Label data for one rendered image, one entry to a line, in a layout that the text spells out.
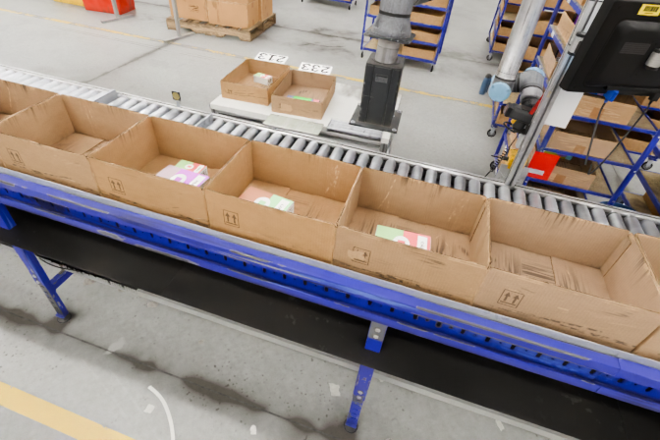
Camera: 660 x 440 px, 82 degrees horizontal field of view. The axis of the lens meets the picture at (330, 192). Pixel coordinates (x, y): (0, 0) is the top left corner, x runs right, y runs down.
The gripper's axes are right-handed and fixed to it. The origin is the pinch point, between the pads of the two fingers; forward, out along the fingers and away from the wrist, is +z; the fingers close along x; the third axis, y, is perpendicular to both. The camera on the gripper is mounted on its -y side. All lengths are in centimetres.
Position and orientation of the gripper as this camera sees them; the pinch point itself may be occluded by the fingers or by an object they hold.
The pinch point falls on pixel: (526, 136)
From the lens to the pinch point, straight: 188.1
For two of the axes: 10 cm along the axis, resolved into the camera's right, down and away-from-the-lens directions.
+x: -9.5, -2.4, 1.9
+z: -3.0, 8.9, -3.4
